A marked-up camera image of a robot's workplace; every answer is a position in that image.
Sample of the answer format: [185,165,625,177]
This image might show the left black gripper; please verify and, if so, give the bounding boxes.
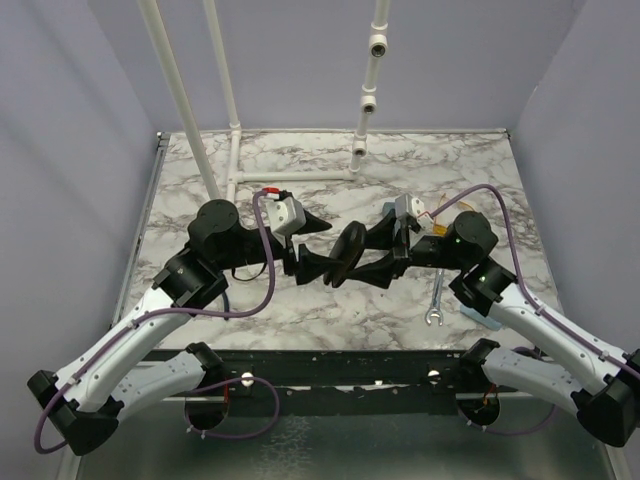
[216,208,343,281]

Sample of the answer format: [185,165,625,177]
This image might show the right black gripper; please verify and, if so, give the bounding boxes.
[344,209,467,289]

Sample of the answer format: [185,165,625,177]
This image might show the blue cloth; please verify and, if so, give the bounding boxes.
[460,305,503,331]

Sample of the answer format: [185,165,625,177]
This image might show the black cylinder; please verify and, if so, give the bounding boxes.
[323,221,366,288]

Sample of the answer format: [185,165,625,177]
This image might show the blue-grey glasses case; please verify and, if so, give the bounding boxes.
[382,202,396,218]

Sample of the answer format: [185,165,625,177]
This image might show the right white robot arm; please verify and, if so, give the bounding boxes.
[346,211,639,447]

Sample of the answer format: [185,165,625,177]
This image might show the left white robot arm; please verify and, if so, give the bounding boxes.
[27,188,335,456]

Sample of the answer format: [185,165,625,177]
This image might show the orange sunglasses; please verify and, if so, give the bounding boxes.
[432,201,474,236]

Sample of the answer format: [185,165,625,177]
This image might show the silver wrench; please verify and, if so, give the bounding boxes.
[425,269,444,326]

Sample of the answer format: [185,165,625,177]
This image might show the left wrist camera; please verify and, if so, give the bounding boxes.
[264,187,306,237]

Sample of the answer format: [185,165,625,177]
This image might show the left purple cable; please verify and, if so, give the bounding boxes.
[32,187,281,454]

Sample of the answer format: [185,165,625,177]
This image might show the purple cable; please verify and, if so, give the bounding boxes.
[429,183,640,436]
[32,187,281,454]

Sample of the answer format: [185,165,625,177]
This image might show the blue-handled pliers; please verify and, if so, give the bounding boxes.
[221,291,230,321]

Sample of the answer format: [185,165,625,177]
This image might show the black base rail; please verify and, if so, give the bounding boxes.
[139,342,521,419]

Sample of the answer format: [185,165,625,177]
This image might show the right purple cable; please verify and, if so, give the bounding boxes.
[429,183,640,436]

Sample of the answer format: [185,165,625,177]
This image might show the white PVC pipe frame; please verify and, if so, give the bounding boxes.
[137,1,391,202]

